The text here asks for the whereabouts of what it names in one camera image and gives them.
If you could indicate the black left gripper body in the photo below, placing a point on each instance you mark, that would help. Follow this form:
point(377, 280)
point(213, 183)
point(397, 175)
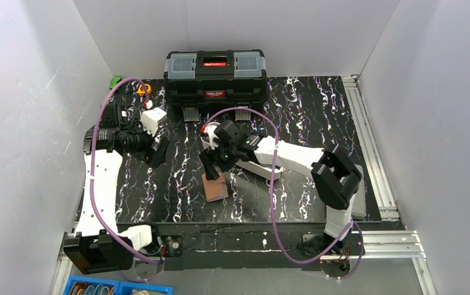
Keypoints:
point(155, 149)

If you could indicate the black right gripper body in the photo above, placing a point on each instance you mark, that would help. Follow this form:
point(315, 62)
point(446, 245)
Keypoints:
point(212, 163)

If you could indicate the brown leather card holder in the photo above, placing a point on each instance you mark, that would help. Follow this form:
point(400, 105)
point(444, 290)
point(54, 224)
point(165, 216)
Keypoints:
point(215, 190)

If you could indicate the white plastic card tray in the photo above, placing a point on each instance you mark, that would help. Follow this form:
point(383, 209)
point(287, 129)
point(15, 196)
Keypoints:
point(230, 134)

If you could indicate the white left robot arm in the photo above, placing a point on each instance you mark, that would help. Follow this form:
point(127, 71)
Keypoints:
point(100, 187)

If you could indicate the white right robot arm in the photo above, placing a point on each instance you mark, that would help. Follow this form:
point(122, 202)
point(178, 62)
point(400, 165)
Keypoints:
point(336, 178)

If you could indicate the orange tape measure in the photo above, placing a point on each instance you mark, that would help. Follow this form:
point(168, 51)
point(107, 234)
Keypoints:
point(144, 90)

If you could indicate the green small tool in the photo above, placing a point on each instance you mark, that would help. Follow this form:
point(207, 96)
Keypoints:
point(115, 80)

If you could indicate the black Delixi toolbox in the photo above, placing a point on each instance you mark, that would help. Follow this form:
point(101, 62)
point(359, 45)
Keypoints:
point(205, 82)

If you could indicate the grey flat box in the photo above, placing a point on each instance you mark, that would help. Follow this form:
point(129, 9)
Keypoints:
point(359, 209)

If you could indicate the blue plastic bin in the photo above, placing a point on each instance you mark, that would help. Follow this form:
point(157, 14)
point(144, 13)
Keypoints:
point(90, 285)

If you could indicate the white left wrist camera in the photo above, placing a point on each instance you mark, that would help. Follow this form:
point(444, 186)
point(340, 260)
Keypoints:
point(151, 119)

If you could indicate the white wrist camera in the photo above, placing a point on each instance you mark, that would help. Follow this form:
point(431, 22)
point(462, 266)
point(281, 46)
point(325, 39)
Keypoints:
point(208, 137)
point(151, 119)

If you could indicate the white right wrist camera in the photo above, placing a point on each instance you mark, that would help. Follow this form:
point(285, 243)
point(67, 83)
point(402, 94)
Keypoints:
point(208, 137)

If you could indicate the aluminium frame rail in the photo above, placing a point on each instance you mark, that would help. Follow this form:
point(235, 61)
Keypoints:
point(385, 244)

